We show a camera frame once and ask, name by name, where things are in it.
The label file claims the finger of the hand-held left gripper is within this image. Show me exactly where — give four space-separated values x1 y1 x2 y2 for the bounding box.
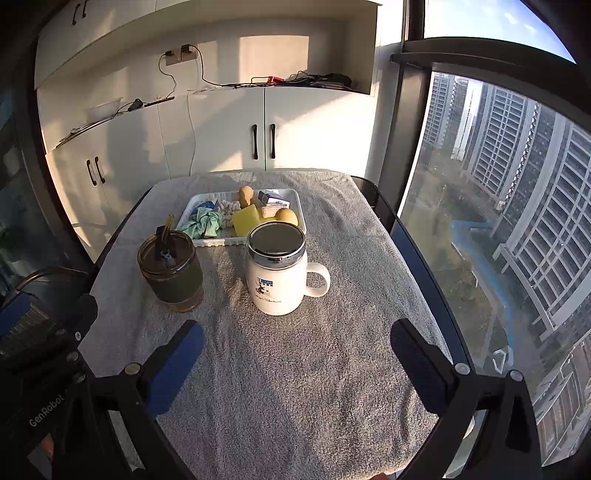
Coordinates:
0 292 34 340
58 294 99 371

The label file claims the white lidded mug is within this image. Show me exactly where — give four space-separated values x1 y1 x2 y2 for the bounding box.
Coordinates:
245 222 331 317

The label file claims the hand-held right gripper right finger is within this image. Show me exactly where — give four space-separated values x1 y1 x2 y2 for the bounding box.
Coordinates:
390 318 543 480

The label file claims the white base cabinet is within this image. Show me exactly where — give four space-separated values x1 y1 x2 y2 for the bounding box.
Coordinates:
44 85 384 264

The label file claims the small blue tissue packet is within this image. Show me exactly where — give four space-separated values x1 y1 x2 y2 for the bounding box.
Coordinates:
257 189 293 208

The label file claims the black window frame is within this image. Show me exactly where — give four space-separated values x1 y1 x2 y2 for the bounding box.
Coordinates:
369 0 583 227

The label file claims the white ribbed tray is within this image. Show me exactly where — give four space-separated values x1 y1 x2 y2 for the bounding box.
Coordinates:
175 188 308 247

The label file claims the clear plastic bowl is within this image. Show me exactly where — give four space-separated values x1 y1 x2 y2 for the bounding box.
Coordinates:
85 98 125 121

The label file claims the glass cup green sleeve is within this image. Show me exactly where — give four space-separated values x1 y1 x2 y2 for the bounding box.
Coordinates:
137 229 205 313

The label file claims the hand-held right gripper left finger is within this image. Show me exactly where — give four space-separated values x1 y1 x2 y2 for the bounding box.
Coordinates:
81 320 206 480

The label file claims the green cloth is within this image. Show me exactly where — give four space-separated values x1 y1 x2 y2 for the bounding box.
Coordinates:
178 205 222 238

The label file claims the yellow rectangular sponge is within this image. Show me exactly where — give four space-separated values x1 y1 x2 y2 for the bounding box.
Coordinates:
231 205 260 236

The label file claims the cream chenille scrubber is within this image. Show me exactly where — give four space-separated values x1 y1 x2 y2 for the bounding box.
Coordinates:
215 199 238 227

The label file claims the grey towel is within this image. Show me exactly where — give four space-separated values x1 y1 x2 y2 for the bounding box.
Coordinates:
76 170 455 480

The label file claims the pile of black cables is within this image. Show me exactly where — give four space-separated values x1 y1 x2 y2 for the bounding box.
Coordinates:
288 71 354 90

